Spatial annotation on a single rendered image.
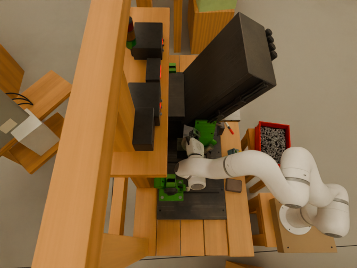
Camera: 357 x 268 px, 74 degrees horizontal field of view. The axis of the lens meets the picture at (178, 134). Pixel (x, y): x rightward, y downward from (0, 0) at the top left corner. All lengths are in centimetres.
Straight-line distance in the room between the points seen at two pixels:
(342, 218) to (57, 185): 109
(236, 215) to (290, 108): 187
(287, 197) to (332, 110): 254
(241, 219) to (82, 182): 119
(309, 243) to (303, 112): 184
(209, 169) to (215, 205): 54
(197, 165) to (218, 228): 60
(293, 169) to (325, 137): 222
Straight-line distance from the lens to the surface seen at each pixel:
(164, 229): 151
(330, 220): 124
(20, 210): 282
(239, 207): 155
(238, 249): 153
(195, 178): 111
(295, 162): 93
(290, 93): 323
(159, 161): 89
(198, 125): 130
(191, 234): 151
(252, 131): 185
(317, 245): 166
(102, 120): 53
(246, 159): 86
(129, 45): 110
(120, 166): 91
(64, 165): 52
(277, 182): 88
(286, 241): 158
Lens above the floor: 239
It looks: 65 degrees down
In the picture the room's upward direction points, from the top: 2 degrees clockwise
